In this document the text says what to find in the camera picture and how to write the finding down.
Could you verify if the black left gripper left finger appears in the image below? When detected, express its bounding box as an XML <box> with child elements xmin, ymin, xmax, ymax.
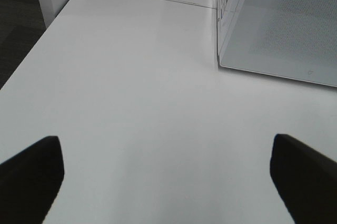
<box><xmin>1</xmin><ymin>136</ymin><xmax>65</xmax><ymax>223</ymax></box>

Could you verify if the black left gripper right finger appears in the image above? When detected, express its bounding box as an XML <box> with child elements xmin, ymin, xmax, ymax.
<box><xmin>270</xmin><ymin>134</ymin><xmax>336</xmax><ymax>223</ymax></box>

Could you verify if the white microwave door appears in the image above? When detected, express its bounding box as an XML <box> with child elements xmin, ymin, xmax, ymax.
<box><xmin>220</xmin><ymin>0</ymin><xmax>336</xmax><ymax>86</ymax></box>

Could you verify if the white microwave oven body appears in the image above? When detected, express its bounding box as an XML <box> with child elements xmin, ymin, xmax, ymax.
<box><xmin>216</xmin><ymin>0</ymin><xmax>245</xmax><ymax>64</ymax></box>

